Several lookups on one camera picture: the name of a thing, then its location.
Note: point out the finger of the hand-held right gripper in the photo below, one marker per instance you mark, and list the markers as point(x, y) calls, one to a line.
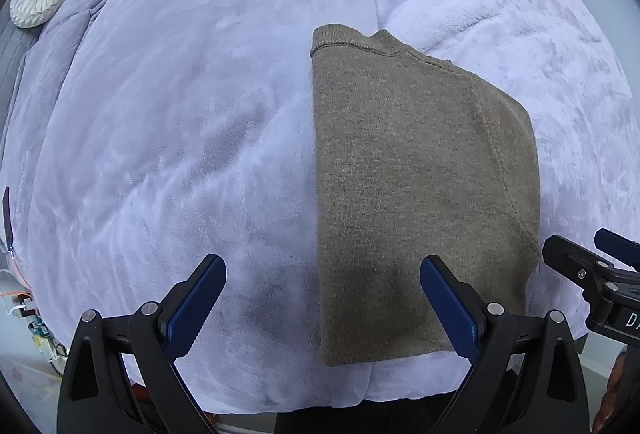
point(565, 254)
point(615, 241)

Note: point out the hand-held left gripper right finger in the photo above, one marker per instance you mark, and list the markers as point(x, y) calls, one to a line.
point(450, 314)

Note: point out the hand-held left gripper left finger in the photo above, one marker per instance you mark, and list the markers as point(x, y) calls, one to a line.
point(197, 309)

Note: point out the olive brown knit sweater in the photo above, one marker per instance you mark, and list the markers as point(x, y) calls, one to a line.
point(415, 163)

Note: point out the person's right forearm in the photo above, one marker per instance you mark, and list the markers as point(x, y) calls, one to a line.
point(610, 394)

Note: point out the person's dark pants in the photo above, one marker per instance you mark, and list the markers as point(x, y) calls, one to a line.
point(350, 419)

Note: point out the white and green object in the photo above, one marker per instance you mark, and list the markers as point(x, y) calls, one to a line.
point(37, 326)

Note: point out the lavender plush blanket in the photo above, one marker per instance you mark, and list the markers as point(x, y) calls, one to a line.
point(200, 113)

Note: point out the grey quilted headboard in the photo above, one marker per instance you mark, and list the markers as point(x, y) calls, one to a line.
point(12, 48)

